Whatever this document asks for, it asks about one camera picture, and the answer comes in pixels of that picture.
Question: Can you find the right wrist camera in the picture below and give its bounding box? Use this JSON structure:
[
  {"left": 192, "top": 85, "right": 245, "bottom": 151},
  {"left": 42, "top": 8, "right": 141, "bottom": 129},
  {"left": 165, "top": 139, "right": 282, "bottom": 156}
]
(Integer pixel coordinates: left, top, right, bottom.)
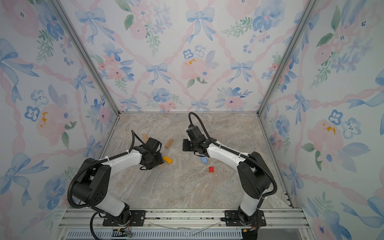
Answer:
[{"left": 186, "top": 124, "right": 203, "bottom": 141}]

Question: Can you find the aluminium corner post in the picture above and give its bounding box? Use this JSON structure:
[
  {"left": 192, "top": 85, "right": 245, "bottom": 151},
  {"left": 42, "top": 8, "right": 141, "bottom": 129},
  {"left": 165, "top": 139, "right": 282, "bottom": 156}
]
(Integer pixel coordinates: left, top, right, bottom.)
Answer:
[
  {"left": 257, "top": 0, "right": 318, "bottom": 118},
  {"left": 48, "top": 0, "right": 120, "bottom": 116}
]

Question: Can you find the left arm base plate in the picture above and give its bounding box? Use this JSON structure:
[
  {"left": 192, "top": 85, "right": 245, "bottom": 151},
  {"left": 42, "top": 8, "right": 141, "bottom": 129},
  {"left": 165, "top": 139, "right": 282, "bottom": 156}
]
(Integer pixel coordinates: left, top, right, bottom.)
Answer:
[{"left": 103, "top": 210, "right": 147, "bottom": 227}]

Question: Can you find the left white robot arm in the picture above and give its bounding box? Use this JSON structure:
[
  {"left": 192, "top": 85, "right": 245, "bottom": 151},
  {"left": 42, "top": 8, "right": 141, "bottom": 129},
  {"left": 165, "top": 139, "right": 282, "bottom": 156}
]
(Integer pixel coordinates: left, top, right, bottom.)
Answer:
[{"left": 67, "top": 147, "right": 164, "bottom": 218}]

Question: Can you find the aluminium corner post left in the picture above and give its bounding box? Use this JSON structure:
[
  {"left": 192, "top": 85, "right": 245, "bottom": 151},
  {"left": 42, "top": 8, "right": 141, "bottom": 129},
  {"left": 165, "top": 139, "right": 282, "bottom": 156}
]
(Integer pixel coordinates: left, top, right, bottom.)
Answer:
[{"left": 48, "top": 0, "right": 120, "bottom": 116}]

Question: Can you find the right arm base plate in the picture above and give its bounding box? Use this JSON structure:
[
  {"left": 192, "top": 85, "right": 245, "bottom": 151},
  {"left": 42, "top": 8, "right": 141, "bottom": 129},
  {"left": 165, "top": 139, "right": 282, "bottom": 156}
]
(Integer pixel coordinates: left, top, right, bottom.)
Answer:
[{"left": 221, "top": 210, "right": 267, "bottom": 227}]

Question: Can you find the plain wooden block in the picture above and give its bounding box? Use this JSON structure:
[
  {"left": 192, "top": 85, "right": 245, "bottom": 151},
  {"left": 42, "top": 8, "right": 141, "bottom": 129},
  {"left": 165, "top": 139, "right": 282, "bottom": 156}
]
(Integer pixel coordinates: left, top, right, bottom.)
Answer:
[{"left": 165, "top": 138, "right": 174, "bottom": 149}]

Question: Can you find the light blue block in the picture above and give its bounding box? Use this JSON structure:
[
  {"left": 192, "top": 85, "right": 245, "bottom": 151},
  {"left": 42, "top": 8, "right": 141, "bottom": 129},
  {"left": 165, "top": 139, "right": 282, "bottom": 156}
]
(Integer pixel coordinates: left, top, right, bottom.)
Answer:
[{"left": 201, "top": 157, "right": 208, "bottom": 164}]

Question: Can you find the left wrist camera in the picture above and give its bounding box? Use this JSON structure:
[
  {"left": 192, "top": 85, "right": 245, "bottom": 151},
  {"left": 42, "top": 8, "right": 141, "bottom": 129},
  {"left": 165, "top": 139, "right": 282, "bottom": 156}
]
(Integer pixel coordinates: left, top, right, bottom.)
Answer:
[{"left": 145, "top": 138, "right": 162, "bottom": 152}]

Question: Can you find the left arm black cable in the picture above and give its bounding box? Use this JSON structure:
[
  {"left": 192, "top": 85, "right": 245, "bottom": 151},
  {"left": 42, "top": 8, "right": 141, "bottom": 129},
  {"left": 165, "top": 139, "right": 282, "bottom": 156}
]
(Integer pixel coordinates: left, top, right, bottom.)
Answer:
[{"left": 67, "top": 129, "right": 146, "bottom": 240}]

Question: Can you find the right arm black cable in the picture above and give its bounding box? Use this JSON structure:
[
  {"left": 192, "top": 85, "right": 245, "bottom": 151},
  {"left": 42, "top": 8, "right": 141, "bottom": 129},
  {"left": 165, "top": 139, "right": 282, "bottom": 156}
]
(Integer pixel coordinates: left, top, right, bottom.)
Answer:
[{"left": 188, "top": 111, "right": 278, "bottom": 197}]

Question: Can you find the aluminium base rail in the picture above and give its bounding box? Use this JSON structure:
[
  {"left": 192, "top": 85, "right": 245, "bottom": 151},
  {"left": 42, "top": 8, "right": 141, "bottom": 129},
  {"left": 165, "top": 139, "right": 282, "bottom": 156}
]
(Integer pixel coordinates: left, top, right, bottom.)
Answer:
[{"left": 53, "top": 208, "right": 315, "bottom": 240}]

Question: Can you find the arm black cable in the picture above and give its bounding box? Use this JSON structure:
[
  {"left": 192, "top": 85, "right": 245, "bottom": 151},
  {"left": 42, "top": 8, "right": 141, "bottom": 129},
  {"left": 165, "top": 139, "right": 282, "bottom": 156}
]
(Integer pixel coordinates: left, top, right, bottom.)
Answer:
[
  {"left": 188, "top": 111, "right": 278, "bottom": 197},
  {"left": 67, "top": 129, "right": 146, "bottom": 240}
]

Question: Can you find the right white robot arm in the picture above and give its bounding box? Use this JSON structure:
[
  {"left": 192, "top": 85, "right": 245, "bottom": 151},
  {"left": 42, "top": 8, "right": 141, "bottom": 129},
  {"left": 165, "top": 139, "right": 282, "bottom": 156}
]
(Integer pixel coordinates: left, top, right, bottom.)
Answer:
[{"left": 183, "top": 136, "right": 276, "bottom": 218}]

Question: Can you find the yellow rectangular block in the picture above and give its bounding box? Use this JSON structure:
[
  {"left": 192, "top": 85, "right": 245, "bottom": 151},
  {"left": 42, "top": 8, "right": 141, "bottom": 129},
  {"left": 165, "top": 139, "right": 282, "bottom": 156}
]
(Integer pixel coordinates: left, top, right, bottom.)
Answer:
[{"left": 163, "top": 156, "right": 173, "bottom": 164}]

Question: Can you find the aluminium corner post right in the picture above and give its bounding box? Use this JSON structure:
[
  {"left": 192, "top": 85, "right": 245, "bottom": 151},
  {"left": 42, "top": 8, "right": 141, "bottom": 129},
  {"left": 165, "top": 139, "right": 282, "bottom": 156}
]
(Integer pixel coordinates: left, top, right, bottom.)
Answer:
[{"left": 257, "top": 0, "right": 318, "bottom": 118}]

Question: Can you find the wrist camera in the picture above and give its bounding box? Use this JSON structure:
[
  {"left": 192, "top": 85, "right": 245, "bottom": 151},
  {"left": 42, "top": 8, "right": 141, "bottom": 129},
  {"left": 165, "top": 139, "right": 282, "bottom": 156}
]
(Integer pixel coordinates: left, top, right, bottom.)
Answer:
[
  {"left": 145, "top": 138, "right": 162, "bottom": 152},
  {"left": 186, "top": 124, "right": 203, "bottom": 141}
]

